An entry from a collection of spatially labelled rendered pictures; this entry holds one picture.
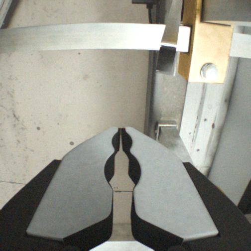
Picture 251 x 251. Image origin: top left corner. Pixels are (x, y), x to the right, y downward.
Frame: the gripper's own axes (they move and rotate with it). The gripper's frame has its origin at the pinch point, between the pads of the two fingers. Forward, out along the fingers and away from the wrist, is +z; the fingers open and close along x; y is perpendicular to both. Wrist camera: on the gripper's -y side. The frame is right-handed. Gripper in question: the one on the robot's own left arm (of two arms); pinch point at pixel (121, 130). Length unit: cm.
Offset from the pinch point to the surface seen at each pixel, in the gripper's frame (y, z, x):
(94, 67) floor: 17, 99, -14
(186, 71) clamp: -1.2, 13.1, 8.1
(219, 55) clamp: -3.8, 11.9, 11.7
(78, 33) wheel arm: -5.2, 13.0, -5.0
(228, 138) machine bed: 20.5, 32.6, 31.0
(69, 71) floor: 19, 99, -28
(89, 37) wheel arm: -4.8, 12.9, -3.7
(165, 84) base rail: 5.3, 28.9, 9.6
